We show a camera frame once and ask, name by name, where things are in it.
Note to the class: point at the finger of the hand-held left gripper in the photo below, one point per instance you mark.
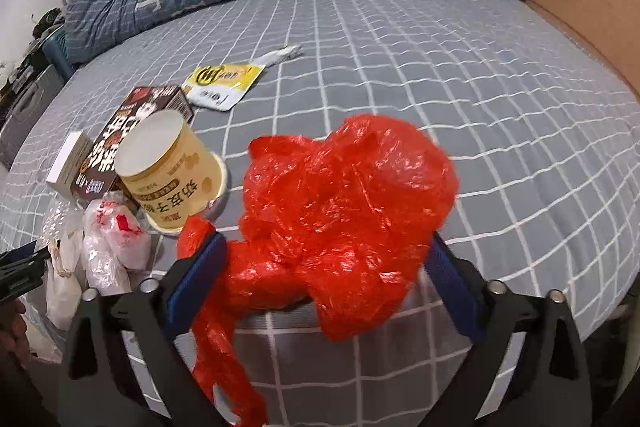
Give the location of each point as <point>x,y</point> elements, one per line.
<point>15,253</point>
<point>27,272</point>

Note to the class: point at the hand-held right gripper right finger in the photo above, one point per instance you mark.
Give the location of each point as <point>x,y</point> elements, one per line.
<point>452,287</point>

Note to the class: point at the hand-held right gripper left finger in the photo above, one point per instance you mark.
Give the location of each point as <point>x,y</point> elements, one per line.
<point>200,279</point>

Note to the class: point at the clear plastic bag red print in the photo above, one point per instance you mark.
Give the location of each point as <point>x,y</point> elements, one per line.
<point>115,237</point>

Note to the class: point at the small white box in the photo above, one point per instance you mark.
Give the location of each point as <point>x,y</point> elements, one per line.
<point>70,162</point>

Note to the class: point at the yellow yogurt cup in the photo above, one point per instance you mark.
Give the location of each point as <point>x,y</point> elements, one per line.
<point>165,177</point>

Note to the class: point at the person's left hand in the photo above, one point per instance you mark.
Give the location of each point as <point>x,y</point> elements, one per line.
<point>12,332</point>

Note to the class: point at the white plastic wrapped bundle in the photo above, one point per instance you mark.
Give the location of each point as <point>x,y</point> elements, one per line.
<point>62,294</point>

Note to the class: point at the grey suitcase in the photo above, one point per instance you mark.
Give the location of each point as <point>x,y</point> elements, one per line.
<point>30,107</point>

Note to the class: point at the brown cardboard box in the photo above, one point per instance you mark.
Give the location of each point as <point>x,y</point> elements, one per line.
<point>145,102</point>

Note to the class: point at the yellow sachet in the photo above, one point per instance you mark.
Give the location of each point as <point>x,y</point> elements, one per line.
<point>220,82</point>

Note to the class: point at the grey checked bed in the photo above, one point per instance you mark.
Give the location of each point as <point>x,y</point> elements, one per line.
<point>450,82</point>

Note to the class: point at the teal suitcase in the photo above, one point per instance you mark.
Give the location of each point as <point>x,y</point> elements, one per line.
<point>57,52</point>

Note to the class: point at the black bag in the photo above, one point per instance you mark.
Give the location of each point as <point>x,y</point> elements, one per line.
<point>47,22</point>

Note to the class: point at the torn white wrapper strip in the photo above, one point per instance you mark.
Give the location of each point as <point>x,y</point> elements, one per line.
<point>280,55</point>

